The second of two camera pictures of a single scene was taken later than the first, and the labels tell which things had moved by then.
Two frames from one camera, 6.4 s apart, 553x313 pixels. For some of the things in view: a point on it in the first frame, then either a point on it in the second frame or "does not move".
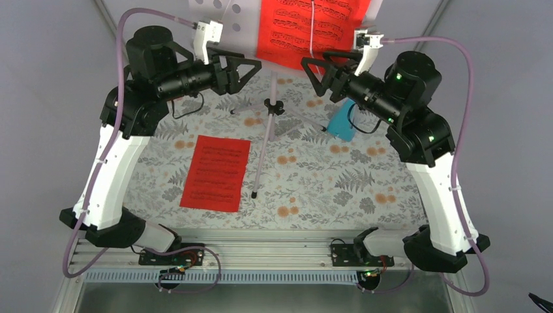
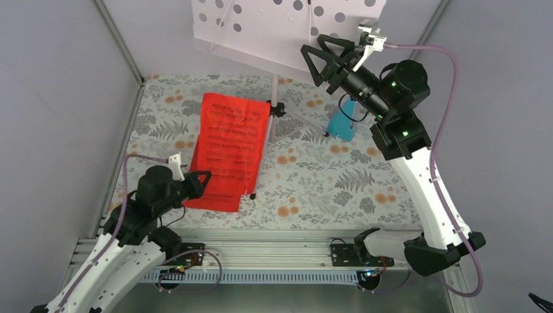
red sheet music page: (284, 29) to (231, 135)
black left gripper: (230, 84) to (192, 179)
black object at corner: (537, 300) does not move
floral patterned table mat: (300, 174) does not move
